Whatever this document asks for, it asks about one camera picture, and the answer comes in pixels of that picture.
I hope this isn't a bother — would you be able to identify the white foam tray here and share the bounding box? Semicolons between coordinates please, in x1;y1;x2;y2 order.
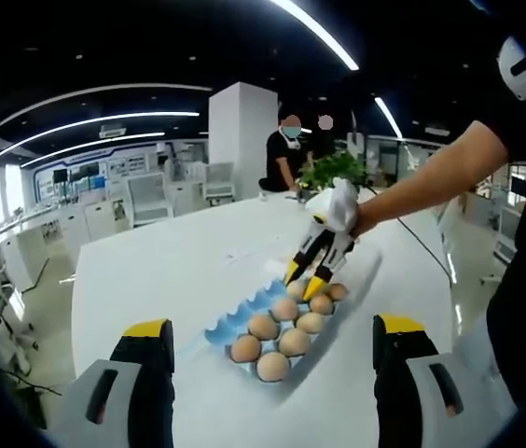
265;246;383;312

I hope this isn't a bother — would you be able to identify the blue wall display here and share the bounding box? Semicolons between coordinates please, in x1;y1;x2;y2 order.
33;148;159;202

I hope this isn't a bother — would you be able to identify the cluster of brown eggs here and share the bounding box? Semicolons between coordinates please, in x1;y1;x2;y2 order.
229;278;351;384

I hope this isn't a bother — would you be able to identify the short ceiling light strip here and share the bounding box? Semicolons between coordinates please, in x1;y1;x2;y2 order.
373;96;404;140

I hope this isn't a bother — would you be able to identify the bright ceiling light strip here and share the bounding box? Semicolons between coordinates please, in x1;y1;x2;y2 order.
267;0;361;72

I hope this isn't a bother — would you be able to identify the white mesh office chair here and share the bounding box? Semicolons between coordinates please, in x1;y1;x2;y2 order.
125;175;175;229
202;161;237;206

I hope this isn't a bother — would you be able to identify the white table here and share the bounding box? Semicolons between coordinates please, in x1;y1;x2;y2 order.
71;186;460;448

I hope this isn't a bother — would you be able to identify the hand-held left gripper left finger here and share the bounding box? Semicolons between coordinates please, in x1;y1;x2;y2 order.
60;318;175;448

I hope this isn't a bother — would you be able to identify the white counter with cabinets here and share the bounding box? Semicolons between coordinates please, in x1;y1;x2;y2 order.
0;198;133;286

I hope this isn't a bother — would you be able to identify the curved ceiling light strip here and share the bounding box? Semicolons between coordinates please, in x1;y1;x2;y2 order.
0;110;201;162
20;132;167;168

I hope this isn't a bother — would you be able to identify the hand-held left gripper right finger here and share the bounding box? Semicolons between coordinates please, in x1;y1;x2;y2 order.
373;313;481;448

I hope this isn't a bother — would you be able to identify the blue egg tray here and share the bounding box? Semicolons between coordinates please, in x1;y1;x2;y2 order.
176;277;351;384

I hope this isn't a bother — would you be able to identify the green potted plant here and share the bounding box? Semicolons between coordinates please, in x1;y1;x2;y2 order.
296;148;370;193

